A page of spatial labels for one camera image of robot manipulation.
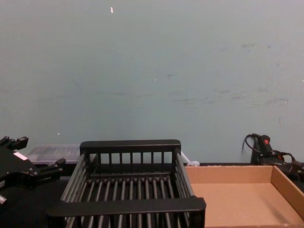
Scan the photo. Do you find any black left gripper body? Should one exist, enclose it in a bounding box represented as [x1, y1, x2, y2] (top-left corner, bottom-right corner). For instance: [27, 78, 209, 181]
[0, 147, 40, 191]

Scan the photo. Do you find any clear plastic case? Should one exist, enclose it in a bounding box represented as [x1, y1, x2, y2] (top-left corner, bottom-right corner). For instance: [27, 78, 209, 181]
[25, 143, 81, 165]

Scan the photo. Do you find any black table cloth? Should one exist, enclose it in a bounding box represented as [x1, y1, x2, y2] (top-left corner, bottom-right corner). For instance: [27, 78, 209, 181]
[0, 161, 304, 228]

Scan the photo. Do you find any black rack with steel bars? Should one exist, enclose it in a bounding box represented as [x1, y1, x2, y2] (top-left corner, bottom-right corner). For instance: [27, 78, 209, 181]
[46, 139, 207, 228]

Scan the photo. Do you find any shallow brown cardboard tray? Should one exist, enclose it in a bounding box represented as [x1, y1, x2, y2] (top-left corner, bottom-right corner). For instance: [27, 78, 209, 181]
[184, 165, 304, 228]

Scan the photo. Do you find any black corded tool red switch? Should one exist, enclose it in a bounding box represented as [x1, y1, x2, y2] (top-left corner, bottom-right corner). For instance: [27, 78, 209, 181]
[242, 133, 304, 178]

